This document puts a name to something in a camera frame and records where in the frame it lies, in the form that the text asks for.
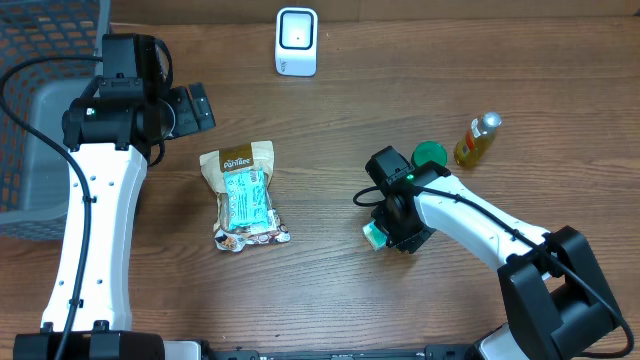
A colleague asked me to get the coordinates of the yellow oil bottle silver cap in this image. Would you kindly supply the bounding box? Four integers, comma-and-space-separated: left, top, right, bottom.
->
453, 112, 502, 168

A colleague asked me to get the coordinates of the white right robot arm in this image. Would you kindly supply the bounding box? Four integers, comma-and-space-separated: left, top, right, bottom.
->
365, 146, 634, 360

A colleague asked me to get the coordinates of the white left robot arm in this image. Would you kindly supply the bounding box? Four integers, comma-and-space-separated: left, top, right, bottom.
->
13, 34, 215, 359

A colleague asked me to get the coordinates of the brown Pantree snack pouch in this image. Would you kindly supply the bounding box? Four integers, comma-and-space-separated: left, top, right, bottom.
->
199, 141, 291, 253

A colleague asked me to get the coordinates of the teal tissue pack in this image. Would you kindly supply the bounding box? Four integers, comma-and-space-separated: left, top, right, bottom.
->
362, 221, 387, 251

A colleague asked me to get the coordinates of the grey plastic mesh basket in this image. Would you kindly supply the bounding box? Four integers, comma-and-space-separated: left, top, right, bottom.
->
1, 0, 111, 241

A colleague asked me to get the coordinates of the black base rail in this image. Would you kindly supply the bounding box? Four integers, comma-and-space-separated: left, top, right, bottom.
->
164, 339, 481, 360

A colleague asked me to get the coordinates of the green lid jar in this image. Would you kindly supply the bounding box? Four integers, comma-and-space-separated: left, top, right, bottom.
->
411, 141, 448, 167

